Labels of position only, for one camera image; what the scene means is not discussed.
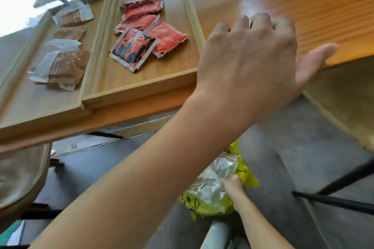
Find person's right hand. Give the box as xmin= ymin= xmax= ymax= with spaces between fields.
xmin=220 ymin=174 xmax=246 ymax=214

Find person's left hand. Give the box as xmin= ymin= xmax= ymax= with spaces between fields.
xmin=194 ymin=12 xmax=339 ymax=124

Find clear plastic bag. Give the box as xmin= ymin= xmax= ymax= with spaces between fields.
xmin=185 ymin=152 xmax=239 ymax=208

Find person's right forearm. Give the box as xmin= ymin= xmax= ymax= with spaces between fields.
xmin=233 ymin=195 xmax=295 ymax=249

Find person's left forearm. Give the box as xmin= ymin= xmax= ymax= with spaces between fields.
xmin=29 ymin=86 xmax=259 ymax=249

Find yellow plastic bag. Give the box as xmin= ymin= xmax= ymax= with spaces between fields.
xmin=179 ymin=140 xmax=259 ymax=222

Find person's leg in light trousers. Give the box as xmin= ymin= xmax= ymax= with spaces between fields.
xmin=200 ymin=220 xmax=233 ymax=249

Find wooden tray with red sachets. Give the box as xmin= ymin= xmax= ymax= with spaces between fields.
xmin=82 ymin=0 xmax=206 ymax=109

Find black and red sachet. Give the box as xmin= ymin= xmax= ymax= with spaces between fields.
xmin=108 ymin=27 xmax=160 ymax=73

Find black metal chair legs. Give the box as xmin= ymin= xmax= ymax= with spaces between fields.
xmin=291 ymin=158 xmax=374 ymax=216

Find brown and white sachet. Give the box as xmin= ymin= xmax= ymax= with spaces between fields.
xmin=52 ymin=0 xmax=94 ymax=27
xmin=28 ymin=50 xmax=91 ymax=92

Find wooden tray with brown sachets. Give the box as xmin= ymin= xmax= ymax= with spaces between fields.
xmin=0 ymin=0 xmax=115 ymax=138

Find beige chair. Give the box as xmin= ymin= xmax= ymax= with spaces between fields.
xmin=0 ymin=143 xmax=65 ymax=230

